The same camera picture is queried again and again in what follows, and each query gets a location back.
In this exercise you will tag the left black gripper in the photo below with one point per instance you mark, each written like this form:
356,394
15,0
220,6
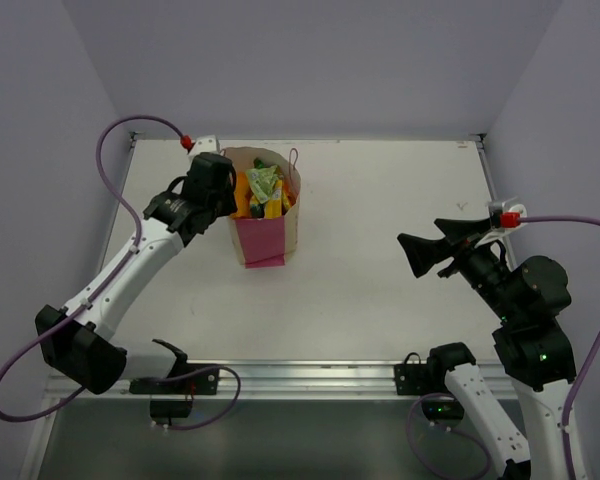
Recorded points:
222,201

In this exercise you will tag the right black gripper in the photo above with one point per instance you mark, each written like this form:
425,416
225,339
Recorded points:
424,253

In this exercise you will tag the green snack bag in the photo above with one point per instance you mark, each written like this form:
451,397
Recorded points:
262,179

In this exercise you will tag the pink and tan paper bag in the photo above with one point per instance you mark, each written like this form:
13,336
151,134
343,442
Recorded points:
261,243

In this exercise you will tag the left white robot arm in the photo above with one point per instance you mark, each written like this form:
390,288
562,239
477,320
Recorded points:
78,338

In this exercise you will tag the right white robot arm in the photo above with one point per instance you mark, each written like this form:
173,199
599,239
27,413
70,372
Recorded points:
533,349

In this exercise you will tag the orange snack bag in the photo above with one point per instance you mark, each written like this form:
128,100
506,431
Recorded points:
242,196

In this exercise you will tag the yellow snack pack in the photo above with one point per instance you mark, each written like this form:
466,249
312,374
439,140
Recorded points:
280,202

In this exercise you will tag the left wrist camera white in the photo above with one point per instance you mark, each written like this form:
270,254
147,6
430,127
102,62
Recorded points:
204,144

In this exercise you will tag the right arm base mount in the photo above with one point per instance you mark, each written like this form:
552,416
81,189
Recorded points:
414,377

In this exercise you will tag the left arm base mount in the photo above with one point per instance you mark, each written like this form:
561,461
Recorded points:
187,379

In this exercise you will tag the aluminium front rail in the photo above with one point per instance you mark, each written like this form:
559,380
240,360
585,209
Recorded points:
293,380

